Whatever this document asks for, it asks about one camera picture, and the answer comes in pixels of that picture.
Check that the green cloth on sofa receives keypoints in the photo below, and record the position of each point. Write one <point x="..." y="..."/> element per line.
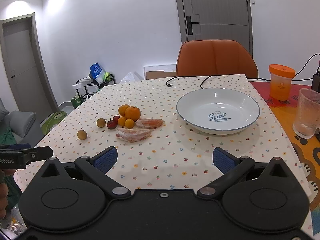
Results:
<point x="7" y="137"/>

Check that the black metal shelf rack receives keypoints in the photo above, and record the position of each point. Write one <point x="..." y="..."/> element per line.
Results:
<point x="81" y="86"/>

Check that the red small apple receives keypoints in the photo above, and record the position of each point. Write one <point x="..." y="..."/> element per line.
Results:
<point x="111" y="124"/>
<point x="115" y="119"/>

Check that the orange lidded plastic cup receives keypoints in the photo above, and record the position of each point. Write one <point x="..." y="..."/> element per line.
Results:
<point x="280" y="81"/>

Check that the small kumquat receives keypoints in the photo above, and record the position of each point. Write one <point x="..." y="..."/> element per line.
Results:
<point x="121" y="121"/>
<point x="129" y="123"/>

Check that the large orange front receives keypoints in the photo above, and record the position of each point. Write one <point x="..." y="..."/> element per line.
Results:
<point x="132" y="113"/>

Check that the green floor mat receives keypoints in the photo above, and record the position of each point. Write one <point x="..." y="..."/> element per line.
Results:
<point x="52" y="121"/>

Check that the large orange back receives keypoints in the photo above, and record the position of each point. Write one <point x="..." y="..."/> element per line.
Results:
<point x="122" y="109"/>

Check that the clear ribbed glass cup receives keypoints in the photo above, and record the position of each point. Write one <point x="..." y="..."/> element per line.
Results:
<point x="307" y="115"/>

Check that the person's left hand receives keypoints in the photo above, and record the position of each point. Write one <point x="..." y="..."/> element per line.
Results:
<point x="4" y="192"/>

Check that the large orange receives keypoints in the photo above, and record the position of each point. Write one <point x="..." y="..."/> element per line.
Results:
<point x="132" y="113"/>
<point x="122" y="109"/>

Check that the red orange cartoon mat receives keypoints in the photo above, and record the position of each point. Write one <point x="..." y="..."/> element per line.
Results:
<point x="307" y="150"/>

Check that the grey side door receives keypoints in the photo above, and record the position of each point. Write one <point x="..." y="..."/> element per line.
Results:
<point x="24" y="66"/>

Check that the black power adapter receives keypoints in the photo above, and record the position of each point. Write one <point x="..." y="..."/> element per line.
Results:
<point x="316" y="80"/>

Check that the green box on floor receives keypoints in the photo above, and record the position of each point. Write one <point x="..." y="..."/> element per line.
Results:
<point x="77" y="101"/>

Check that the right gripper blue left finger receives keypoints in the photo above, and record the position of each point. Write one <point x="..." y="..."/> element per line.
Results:
<point x="94" y="170"/>

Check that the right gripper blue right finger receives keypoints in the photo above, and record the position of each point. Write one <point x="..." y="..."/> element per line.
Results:
<point x="234" y="170"/>

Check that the clear plastic bag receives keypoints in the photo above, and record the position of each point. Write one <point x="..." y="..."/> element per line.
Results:
<point x="131" y="77"/>

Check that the white framed board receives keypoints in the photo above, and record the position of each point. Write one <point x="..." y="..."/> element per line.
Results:
<point x="160" y="71"/>

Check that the grey door with lock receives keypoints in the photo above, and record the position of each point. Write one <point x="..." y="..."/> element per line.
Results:
<point x="216" y="20"/>

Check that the grey sofa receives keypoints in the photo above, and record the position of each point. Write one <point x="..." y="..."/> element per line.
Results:
<point x="24" y="125"/>

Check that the orange leather chair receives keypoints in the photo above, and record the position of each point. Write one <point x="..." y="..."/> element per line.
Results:
<point x="215" y="57"/>

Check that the floral white tablecloth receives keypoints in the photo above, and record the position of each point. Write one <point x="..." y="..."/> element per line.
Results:
<point x="164" y="173"/>

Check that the peeled pomelo segment back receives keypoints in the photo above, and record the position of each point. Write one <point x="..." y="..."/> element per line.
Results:
<point x="149" y="123"/>

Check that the blue plastic bag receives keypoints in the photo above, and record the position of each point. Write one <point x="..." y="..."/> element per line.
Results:
<point x="96" y="71"/>

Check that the white plate blue rim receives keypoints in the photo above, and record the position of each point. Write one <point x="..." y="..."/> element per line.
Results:
<point x="218" y="111"/>

